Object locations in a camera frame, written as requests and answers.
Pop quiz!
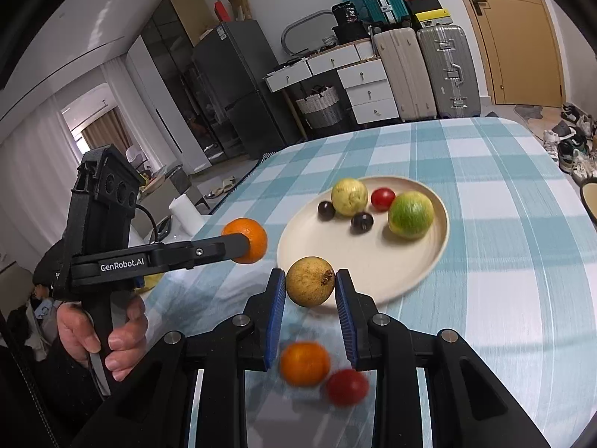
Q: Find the red cherry tomato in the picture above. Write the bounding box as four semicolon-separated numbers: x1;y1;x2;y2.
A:
325;368;369;408
371;187;396;212

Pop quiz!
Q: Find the orange tangerine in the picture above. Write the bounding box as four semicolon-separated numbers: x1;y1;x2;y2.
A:
221;216;269;265
279;342;331;387

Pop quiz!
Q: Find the green yellow citrus fruit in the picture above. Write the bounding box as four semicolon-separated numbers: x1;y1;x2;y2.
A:
388;191;435;240

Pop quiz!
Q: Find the dark purple plum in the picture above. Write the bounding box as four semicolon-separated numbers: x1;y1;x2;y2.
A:
351;211;374;235
318;200;336;221

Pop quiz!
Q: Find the yellow guava fruit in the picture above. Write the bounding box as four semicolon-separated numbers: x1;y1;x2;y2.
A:
331;178;368;217

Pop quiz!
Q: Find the person's left hand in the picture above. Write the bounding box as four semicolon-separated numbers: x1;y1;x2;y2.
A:
56;295;150;382

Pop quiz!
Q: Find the white paper towel roll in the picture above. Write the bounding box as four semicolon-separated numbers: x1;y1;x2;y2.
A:
168;194;206;237

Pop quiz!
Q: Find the checkered teal tablecloth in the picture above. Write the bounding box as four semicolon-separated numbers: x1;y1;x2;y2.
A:
146;117;596;447

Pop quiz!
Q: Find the black glass cabinet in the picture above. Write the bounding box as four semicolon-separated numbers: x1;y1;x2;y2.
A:
126;0;245;174

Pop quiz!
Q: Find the cream round plate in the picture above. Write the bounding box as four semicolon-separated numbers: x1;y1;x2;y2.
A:
276;176;450;304

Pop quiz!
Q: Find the black refrigerator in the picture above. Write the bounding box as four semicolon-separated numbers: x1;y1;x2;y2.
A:
192;20;303;159

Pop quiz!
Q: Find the woven laundry basket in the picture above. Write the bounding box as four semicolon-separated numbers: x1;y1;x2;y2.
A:
296;86;344;130

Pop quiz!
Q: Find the white drawer desk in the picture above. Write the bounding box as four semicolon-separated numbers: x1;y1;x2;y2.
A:
264;38;400;139

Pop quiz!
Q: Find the silver suitcase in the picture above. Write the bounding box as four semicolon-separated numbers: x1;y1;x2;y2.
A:
417;25;481;118

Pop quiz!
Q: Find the beige suitcase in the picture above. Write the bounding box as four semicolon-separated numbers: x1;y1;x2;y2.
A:
373;27;437;121

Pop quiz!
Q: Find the yellow black box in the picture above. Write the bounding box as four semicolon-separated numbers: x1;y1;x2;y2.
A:
415;8;452;27

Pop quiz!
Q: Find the wooden door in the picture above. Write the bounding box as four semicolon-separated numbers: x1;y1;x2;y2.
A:
463;0;565;107

